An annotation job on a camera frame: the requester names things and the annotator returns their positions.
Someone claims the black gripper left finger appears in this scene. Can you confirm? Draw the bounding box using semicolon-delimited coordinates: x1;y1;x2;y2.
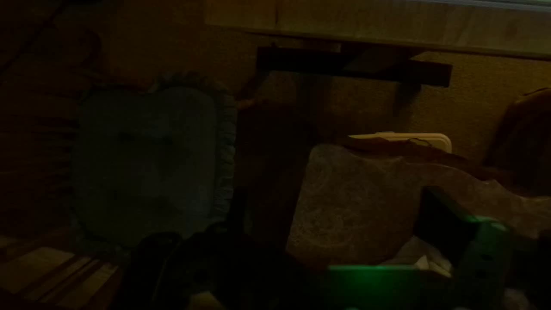
113;224;313;310

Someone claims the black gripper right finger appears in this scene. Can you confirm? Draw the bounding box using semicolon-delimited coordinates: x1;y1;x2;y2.
414;188;551;310

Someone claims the blue ruffled seat cushion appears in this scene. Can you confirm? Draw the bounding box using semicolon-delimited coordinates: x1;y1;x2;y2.
70;73;239;264

